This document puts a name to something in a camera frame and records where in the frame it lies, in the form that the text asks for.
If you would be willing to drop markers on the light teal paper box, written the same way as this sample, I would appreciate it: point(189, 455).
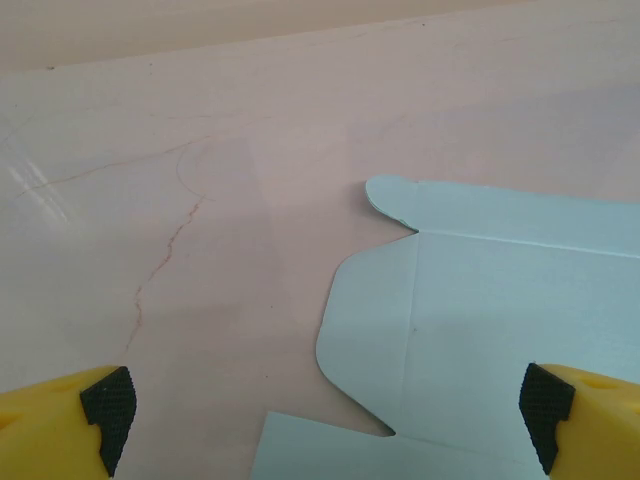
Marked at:
point(500, 310)

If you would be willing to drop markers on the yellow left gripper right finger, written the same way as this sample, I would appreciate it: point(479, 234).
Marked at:
point(600, 430)

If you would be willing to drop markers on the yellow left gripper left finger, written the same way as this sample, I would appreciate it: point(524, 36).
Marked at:
point(45, 430)

